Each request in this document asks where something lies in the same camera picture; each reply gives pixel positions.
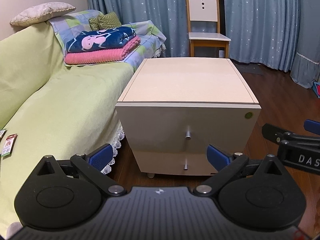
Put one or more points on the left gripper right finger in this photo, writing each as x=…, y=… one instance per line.
x=229, y=167

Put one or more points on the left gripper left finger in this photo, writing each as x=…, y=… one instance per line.
x=90, y=167

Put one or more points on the lower beige drawer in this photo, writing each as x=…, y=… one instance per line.
x=185, y=164

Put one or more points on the beige drawer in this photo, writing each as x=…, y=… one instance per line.
x=169, y=127
x=185, y=164

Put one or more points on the upper beige drawer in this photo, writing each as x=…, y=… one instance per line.
x=169, y=127

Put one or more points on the round green sticker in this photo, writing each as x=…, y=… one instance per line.
x=249, y=115

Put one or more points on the light green sofa cover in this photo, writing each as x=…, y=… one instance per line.
x=51, y=108

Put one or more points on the beige wooden nightstand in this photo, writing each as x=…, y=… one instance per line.
x=188, y=80

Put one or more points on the red green sachet packet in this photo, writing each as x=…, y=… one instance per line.
x=9, y=145

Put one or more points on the pink folded blanket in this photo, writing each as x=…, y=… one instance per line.
x=102, y=56

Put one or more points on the navy patterned folded blanket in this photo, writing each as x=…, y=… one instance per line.
x=88, y=41

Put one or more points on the blue star curtain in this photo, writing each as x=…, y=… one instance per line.
x=281, y=34

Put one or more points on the blue green patchwork cover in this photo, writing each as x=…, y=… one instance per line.
x=150, y=45

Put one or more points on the green patterned cushion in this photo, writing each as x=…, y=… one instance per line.
x=105, y=22

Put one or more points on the beige pillow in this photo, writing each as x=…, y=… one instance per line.
x=41, y=13

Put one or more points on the wooden white chair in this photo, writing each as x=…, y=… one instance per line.
x=204, y=26

